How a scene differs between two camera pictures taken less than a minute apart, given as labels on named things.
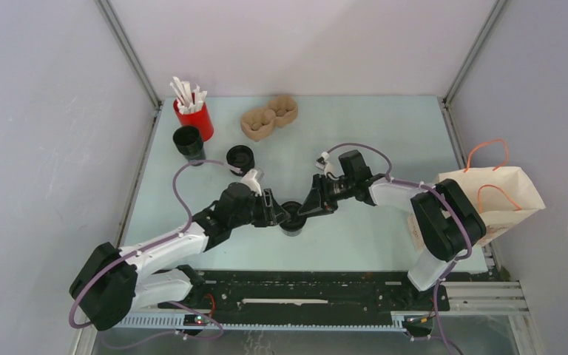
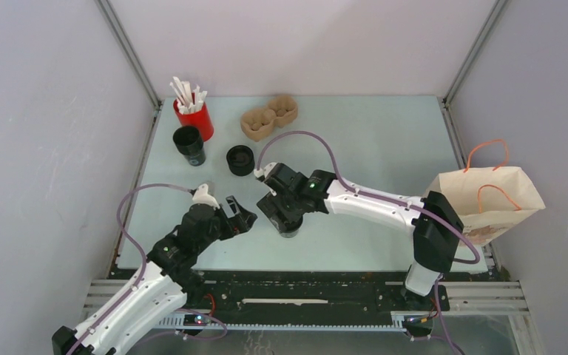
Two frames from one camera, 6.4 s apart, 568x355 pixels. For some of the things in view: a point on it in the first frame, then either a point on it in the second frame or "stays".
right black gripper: (312, 203) -> (271, 205)
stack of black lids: (241, 157) stays
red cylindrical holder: (201, 119) stays
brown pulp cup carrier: (258, 123) stays
